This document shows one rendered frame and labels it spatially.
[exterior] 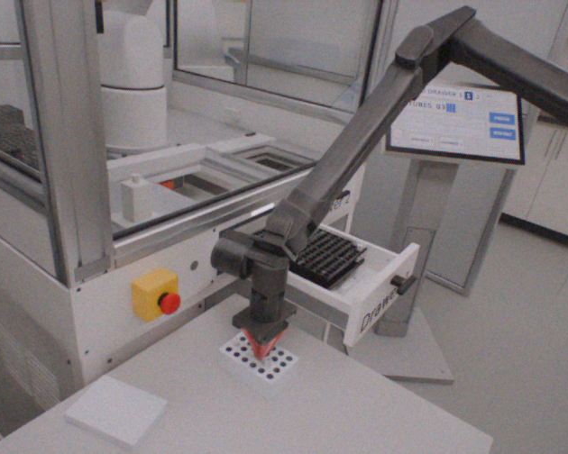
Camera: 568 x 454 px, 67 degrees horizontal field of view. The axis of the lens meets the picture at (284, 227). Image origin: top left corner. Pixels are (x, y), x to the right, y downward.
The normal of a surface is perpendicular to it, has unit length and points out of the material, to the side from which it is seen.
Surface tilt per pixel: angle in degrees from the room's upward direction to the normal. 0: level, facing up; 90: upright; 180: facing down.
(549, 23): 90
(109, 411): 0
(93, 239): 90
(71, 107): 90
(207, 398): 0
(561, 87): 50
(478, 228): 90
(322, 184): 42
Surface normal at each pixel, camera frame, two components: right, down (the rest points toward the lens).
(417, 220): 0.02, 0.45
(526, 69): -0.32, -0.31
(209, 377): 0.11, -0.89
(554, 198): -0.67, 0.26
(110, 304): 0.80, 0.35
